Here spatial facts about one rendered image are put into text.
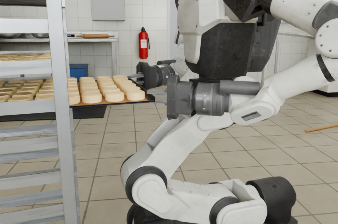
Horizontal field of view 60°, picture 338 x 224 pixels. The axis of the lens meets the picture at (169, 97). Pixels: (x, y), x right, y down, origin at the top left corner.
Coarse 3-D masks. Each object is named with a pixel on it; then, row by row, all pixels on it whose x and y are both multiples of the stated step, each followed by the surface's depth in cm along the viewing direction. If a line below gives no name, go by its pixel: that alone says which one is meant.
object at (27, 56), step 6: (0, 54) 94; (6, 54) 91; (12, 54) 91; (18, 54) 95; (24, 54) 91; (30, 54) 91; (36, 54) 92; (42, 54) 92; (48, 54) 92; (0, 60) 72; (6, 60) 78; (12, 60) 73; (18, 60) 71; (24, 60) 73; (30, 60) 80
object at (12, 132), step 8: (0, 128) 104; (8, 128) 105; (16, 128) 106; (24, 128) 107; (32, 128) 108; (40, 128) 109; (48, 128) 109; (56, 128) 110; (72, 128) 112; (0, 136) 104; (8, 136) 104; (16, 136) 104
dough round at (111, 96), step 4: (108, 92) 78; (112, 92) 78; (116, 92) 78; (120, 92) 78; (108, 96) 76; (112, 96) 75; (116, 96) 76; (120, 96) 76; (108, 100) 76; (112, 100) 76; (116, 100) 76; (120, 100) 76
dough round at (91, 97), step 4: (92, 92) 78; (96, 92) 78; (84, 96) 74; (88, 96) 74; (92, 96) 74; (96, 96) 74; (100, 96) 75; (84, 100) 74; (88, 100) 74; (92, 100) 74; (96, 100) 74; (100, 100) 76
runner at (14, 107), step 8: (0, 104) 65; (8, 104) 65; (16, 104) 66; (24, 104) 66; (32, 104) 67; (40, 104) 67; (48, 104) 68; (0, 112) 65; (8, 112) 66; (16, 112) 66; (24, 112) 67; (32, 112) 67; (40, 112) 68
